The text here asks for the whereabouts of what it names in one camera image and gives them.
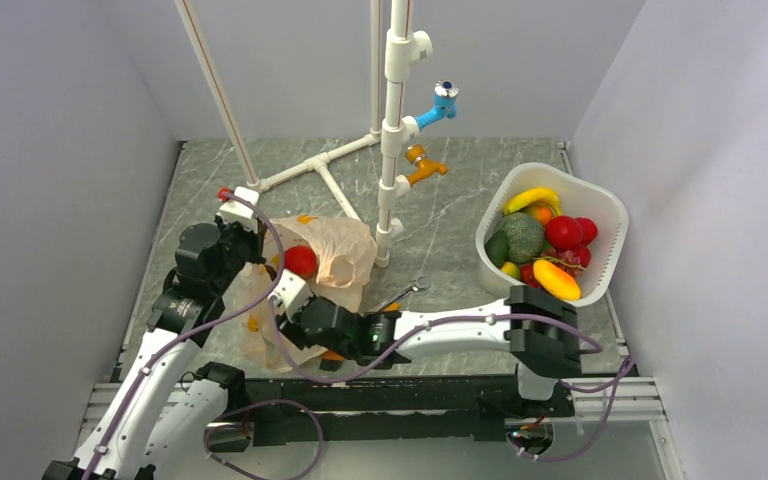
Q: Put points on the bright red fake apple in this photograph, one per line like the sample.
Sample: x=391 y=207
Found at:
x=302 y=261

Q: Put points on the yellow fake lemon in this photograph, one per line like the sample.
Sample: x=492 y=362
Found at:
x=511 y=269

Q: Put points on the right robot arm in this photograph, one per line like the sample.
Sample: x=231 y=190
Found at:
x=537 y=329

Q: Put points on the red fake tomato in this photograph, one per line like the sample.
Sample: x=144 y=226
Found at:
x=589 y=230

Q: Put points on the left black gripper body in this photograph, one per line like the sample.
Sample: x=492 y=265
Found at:
x=241 y=246

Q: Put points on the white PVC pipe stand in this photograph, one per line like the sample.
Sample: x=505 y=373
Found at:
x=395 y=48

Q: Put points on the orange tap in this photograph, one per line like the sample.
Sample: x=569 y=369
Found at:
x=424 y=166

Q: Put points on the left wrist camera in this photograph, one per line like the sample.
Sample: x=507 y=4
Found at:
x=232 y=210

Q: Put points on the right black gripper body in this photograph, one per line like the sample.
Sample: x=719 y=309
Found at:
x=302 y=338

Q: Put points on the green fake melon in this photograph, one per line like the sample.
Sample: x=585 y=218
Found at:
x=526 y=237

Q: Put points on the yellow fake mango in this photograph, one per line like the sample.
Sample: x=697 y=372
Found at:
x=556 y=281

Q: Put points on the fake orange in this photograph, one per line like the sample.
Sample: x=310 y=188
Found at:
x=542 y=213

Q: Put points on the green fake avocado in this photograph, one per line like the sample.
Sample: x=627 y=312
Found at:
x=497 y=248

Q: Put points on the dark red fake apple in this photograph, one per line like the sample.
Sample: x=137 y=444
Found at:
x=271 y=271

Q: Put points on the blue tap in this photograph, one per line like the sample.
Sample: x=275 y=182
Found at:
x=444 y=106

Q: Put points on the yellow fake banana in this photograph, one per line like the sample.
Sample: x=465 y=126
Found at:
x=543 y=195

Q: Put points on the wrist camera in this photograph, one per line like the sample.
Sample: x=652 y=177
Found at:
x=291 y=294
x=232 y=210

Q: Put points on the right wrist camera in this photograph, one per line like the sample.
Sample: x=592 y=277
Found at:
x=291 y=294

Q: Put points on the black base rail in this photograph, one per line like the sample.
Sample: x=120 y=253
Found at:
x=480 y=407

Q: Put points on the white plastic basket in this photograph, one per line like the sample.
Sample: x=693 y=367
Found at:
x=578 y=199

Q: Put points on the orange plastic bag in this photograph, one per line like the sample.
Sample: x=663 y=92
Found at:
x=345 y=252

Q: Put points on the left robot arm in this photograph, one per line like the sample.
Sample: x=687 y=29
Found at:
x=139 y=434

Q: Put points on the black orange hex key set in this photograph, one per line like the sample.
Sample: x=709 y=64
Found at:
x=331 y=362

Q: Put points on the silver combination wrench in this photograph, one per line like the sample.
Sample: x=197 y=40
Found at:
x=417 y=284

